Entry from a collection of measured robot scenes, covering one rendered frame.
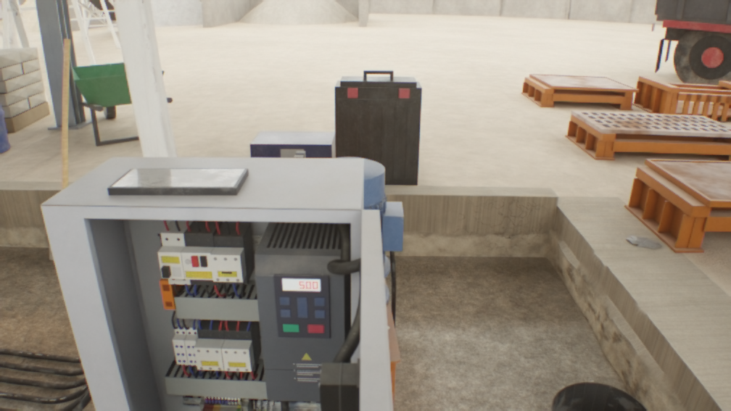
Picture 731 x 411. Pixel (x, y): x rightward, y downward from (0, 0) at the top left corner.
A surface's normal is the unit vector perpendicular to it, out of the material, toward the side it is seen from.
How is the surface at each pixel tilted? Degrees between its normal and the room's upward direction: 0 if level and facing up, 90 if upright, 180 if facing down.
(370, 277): 0
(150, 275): 90
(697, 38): 90
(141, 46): 91
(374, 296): 0
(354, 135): 90
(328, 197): 0
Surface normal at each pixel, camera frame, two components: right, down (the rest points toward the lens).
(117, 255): 1.00, 0.01
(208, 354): -0.01, 0.38
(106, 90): 0.51, 0.63
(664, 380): -0.78, -0.58
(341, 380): 0.01, -0.92
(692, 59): -0.56, 0.31
